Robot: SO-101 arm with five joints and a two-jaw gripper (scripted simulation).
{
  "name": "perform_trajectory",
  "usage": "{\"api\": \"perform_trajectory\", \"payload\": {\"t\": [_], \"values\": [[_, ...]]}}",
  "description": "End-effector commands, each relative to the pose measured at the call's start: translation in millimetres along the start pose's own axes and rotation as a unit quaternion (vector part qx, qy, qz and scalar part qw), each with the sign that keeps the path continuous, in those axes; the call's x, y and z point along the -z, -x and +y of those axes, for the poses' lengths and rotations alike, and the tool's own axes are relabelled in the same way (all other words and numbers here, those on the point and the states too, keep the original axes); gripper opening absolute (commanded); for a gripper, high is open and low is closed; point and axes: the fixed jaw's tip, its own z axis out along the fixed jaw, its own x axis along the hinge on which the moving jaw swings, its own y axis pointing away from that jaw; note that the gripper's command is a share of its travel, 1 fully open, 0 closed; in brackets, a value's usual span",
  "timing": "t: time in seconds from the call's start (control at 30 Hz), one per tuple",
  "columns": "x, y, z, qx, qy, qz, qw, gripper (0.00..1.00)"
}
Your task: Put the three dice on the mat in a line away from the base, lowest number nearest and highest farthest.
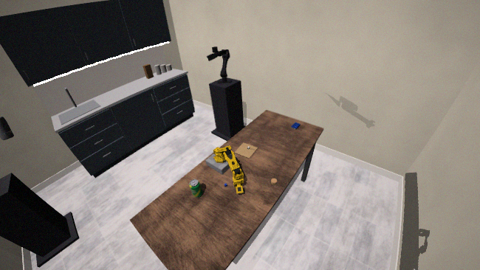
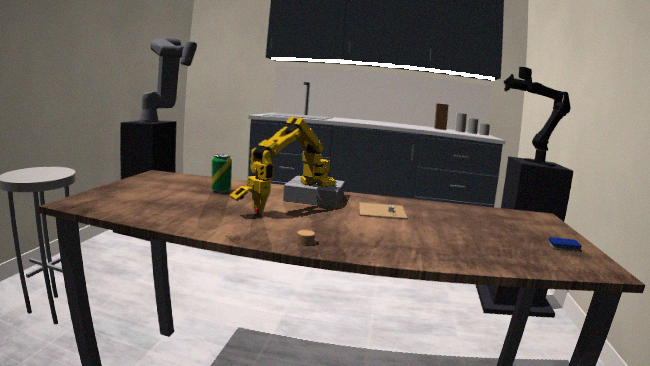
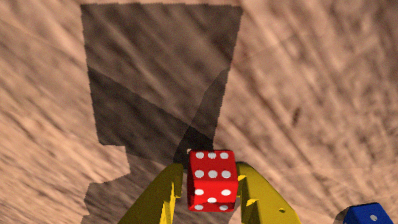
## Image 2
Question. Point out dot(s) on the tan flat mat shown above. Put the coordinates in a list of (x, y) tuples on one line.
[(381, 210)]

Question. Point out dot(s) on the green soda can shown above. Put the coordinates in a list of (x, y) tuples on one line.
[(221, 173)]

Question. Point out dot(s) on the tan short cylinder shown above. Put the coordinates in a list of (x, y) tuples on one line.
[(305, 237)]

